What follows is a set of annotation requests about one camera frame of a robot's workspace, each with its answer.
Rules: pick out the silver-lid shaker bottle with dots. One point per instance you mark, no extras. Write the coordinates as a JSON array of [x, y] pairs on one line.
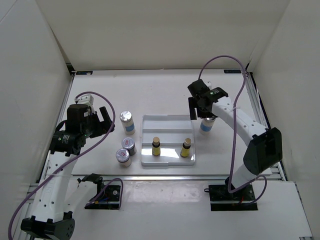
[[206, 125], [127, 122]]

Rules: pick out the white divided plastic tray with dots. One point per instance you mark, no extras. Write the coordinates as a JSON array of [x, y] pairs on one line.
[[172, 131]]

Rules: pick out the rear white-lid spice jar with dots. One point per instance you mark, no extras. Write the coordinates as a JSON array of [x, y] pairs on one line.
[[128, 143]]

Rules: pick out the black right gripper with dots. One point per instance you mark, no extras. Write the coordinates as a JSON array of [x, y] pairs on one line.
[[192, 112]]

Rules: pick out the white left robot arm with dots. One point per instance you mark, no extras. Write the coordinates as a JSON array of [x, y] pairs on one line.
[[53, 217]]

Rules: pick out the front white-lid spice jar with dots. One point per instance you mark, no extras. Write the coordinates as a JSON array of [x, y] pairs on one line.
[[123, 157]]

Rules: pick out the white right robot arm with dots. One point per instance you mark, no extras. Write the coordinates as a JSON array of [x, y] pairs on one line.
[[264, 145]]

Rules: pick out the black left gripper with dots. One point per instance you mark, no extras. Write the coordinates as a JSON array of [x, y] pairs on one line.
[[107, 123]]

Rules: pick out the white-lid spice jar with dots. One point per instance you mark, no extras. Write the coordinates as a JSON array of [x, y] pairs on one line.
[[128, 143], [123, 157]]

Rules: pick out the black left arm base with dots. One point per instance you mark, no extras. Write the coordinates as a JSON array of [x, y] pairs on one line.
[[109, 197]]

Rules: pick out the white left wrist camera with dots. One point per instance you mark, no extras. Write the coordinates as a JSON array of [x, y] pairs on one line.
[[86, 99]]

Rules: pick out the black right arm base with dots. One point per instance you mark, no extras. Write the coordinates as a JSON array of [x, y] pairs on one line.
[[223, 201]]

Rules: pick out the yellow cork-top bottle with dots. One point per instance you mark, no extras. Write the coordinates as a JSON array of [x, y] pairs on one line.
[[185, 149], [156, 146]]

